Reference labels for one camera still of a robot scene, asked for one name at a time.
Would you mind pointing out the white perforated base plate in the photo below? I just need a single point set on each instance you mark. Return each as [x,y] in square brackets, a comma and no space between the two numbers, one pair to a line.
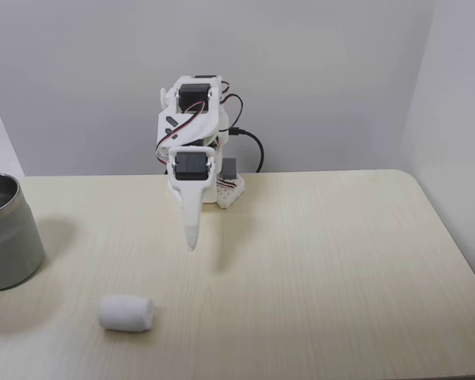
[232,194]

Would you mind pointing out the green steel-lined cup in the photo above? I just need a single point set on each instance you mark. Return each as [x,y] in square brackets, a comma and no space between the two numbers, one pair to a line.
[12,245]

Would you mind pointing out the white gauze dressing roll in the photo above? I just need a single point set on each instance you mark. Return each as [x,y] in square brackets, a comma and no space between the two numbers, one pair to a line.
[124,312]

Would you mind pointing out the gray table clamp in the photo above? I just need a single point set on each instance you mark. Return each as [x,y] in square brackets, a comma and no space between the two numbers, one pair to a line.
[230,168]

